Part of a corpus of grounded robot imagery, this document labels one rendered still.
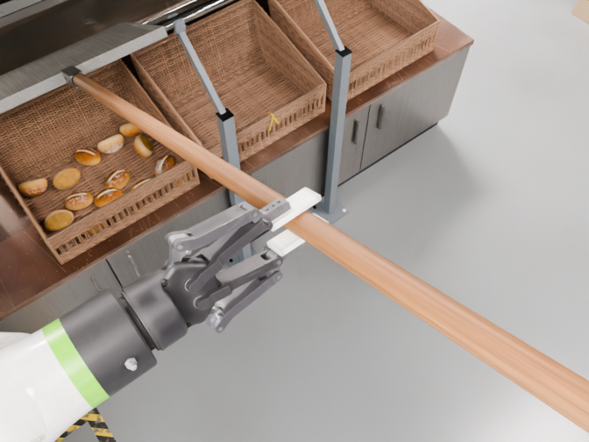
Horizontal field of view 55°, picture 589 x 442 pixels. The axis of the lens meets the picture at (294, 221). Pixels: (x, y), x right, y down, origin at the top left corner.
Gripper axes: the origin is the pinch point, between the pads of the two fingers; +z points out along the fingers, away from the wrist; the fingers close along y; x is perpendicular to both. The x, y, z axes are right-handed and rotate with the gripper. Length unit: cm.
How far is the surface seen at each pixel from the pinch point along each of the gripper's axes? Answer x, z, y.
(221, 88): -161, 63, 45
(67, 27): -156, 16, 0
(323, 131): -124, 83, 65
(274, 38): -150, 87, 32
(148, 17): -156, 43, 7
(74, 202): -142, -11, 50
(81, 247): -129, -17, 59
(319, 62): -133, 94, 43
